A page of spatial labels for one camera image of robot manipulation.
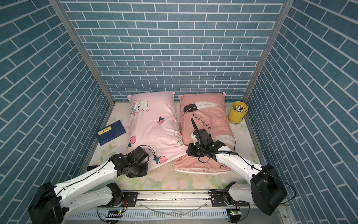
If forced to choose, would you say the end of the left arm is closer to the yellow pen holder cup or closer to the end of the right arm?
the end of the right arm

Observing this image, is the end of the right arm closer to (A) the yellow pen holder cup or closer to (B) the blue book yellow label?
(A) the yellow pen holder cup

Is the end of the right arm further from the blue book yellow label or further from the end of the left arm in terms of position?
the blue book yellow label

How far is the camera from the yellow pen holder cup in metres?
1.00

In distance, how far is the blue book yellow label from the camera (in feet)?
3.24

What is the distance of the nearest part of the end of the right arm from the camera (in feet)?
1.99

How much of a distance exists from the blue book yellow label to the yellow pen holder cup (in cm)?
81

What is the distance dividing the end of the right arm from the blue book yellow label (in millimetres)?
581
